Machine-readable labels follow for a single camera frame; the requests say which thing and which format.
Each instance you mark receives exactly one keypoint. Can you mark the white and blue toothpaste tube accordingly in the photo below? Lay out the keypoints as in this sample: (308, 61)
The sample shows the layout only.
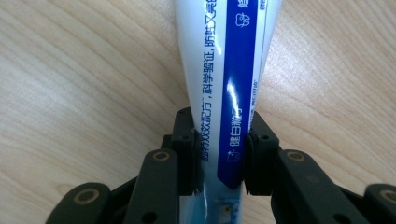
(224, 77)

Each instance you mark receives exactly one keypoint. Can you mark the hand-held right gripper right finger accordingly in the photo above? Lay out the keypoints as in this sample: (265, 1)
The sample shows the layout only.
(263, 155)

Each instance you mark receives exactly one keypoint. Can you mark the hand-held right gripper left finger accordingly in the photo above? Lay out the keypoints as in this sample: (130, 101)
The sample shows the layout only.
(183, 149)

